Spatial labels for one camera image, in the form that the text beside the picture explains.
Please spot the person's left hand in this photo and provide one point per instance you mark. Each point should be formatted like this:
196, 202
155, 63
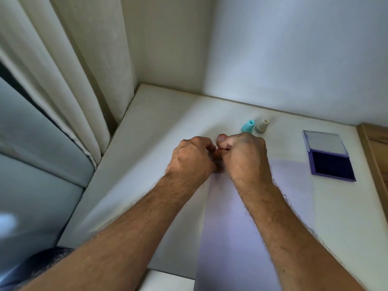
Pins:
189, 159

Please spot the person's right hand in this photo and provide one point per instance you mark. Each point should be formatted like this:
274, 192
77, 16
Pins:
247, 157

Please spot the person's left fingers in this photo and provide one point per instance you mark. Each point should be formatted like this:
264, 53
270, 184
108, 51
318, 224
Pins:
208, 146

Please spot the person's right thumb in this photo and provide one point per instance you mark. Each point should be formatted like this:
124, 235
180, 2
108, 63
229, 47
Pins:
226, 143

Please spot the small pink stamp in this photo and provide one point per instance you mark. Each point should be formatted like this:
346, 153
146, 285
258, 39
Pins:
222, 137

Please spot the person's right forearm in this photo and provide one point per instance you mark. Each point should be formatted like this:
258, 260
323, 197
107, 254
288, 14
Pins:
282, 239

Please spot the person's left forearm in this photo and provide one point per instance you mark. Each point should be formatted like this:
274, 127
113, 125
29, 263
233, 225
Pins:
127, 236

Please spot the small teal stamp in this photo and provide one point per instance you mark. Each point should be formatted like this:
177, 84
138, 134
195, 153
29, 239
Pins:
248, 126

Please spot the small cream stamp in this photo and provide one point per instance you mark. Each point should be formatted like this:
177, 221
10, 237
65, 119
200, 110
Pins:
262, 126

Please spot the white paper sheet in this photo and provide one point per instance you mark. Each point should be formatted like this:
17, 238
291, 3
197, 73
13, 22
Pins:
227, 239

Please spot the open purple ink pad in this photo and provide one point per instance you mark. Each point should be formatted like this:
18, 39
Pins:
332, 160

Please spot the wooden furniture edge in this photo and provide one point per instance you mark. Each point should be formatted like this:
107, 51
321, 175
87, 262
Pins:
376, 160

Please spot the cream curtain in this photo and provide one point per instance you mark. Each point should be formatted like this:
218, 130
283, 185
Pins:
69, 72

